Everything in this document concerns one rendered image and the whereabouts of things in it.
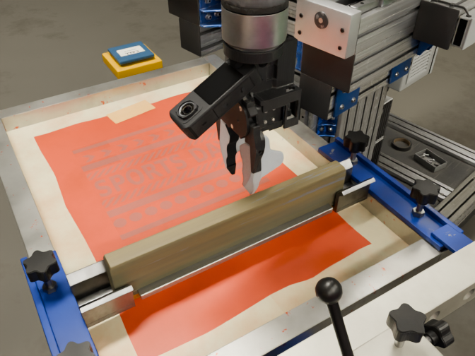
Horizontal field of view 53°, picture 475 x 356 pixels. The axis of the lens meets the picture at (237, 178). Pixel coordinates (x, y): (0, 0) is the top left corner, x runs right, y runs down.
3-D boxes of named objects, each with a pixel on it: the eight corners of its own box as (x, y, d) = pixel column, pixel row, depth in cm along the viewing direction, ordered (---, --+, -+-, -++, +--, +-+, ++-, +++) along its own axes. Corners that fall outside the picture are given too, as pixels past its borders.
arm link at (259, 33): (244, 21, 49) (206, -3, 55) (243, 62, 52) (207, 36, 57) (302, 7, 52) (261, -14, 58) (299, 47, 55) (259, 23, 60)
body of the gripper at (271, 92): (299, 129, 63) (308, 42, 55) (243, 150, 60) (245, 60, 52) (266, 104, 68) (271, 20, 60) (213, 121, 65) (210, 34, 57)
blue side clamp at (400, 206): (314, 171, 97) (318, 143, 92) (333, 164, 99) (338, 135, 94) (430, 273, 77) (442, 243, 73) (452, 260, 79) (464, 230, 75)
